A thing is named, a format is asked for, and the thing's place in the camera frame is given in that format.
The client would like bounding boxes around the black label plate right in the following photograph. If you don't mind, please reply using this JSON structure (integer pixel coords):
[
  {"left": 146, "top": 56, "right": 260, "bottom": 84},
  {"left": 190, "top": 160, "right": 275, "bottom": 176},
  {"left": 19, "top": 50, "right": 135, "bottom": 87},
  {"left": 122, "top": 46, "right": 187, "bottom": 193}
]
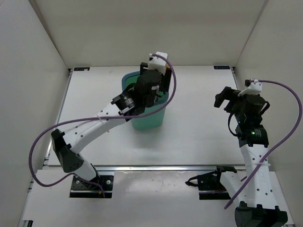
[{"left": 214, "top": 65, "right": 231, "bottom": 70}]

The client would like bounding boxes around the purple cable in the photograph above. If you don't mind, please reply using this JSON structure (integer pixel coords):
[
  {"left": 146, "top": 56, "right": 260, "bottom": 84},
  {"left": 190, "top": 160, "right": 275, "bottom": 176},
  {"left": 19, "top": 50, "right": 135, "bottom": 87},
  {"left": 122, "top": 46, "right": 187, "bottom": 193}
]
[
  {"left": 28, "top": 53, "right": 178, "bottom": 198},
  {"left": 224, "top": 79, "right": 303, "bottom": 210}
]

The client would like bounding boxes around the aluminium table edge rail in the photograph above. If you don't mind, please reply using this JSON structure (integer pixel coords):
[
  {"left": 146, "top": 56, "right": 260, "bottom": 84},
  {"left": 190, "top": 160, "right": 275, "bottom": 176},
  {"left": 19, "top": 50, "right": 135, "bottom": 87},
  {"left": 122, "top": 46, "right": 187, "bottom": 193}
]
[{"left": 42, "top": 165, "right": 249, "bottom": 173}]

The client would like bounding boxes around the black label plate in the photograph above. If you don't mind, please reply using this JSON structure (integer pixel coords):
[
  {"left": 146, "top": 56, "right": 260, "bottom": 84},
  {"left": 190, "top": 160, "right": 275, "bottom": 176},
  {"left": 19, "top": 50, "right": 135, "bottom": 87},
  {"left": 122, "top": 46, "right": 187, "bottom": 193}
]
[
  {"left": 214, "top": 65, "right": 231, "bottom": 70},
  {"left": 73, "top": 67, "right": 90, "bottom": 71}
]

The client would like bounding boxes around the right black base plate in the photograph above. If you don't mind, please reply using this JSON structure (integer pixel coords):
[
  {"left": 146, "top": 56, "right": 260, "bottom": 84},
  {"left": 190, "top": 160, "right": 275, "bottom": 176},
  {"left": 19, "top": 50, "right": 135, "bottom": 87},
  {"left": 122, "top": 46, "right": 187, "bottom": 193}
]
[{"left": 185, "top": 166, "right": 237, "bottom": 200}]

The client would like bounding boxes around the black label plate left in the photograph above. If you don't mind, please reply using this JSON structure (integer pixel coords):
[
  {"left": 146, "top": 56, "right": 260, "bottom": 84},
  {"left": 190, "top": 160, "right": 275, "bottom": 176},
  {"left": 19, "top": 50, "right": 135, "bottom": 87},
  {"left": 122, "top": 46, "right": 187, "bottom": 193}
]
[{"left": 73, "top": 67, "right": 90, "bottom": 71}]

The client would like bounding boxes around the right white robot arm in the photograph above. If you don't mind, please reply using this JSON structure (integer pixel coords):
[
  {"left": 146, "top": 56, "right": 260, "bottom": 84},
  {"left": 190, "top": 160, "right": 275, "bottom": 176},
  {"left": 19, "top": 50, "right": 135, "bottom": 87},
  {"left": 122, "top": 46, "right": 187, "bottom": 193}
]
[{"left": 213, "top": 87, "right": 288, "bottom": 227}]

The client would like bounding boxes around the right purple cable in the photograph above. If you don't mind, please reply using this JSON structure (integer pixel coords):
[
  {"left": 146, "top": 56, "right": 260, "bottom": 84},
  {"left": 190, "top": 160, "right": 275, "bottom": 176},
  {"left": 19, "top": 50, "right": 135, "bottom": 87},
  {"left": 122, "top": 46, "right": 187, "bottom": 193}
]
[{"left": 224, "top": 79, "right": 303, "bottom": 210}]

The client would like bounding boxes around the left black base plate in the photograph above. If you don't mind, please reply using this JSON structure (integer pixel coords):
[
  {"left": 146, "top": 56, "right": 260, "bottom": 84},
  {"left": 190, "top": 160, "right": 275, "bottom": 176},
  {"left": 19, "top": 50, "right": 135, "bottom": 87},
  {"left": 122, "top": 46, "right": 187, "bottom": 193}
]
[{"left": 69, "top": 172, "right": 114, "bottom": 199}]

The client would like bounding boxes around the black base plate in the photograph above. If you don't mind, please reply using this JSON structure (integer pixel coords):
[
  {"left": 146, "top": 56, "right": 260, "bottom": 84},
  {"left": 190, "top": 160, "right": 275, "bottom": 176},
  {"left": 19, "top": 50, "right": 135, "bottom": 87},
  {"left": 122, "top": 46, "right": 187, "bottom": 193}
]
[
  {"left": 69, "top": 172, "right": 114, "bottom": 199},
  {"left": 185, "top": 166, "right": 237, "bottom": 200}
]

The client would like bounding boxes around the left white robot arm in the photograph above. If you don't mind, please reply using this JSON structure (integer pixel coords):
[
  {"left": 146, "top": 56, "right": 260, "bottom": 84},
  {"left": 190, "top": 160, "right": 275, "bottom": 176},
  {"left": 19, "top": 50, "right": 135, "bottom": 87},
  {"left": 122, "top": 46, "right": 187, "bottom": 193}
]
[{"left": 51, "top": 60, "right": 171, "bottom": 189}]

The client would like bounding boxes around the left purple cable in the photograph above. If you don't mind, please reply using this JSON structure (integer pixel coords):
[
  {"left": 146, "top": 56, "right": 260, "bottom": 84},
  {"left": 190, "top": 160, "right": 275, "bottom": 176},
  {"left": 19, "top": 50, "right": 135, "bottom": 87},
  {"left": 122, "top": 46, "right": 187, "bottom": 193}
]
[{"left": 28, "top": 53, "right": 178, "bottom": 198}]

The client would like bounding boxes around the green plastic bin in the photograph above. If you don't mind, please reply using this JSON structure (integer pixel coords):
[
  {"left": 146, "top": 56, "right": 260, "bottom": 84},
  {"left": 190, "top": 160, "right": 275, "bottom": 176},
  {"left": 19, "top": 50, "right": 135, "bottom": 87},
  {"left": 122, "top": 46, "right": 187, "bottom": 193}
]
[{"left": 122, "top": 71, "right": 169, "bottom": 130}]

